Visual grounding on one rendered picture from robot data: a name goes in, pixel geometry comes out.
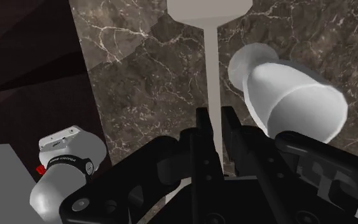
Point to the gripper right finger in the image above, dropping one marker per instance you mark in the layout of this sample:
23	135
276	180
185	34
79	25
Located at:
259	155

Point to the white footed cup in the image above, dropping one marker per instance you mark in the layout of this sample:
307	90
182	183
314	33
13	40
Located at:
290	99

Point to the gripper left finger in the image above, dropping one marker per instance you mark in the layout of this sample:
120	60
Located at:
129	186

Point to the grey flat spatula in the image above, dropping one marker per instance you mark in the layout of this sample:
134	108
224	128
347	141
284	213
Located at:
211	77

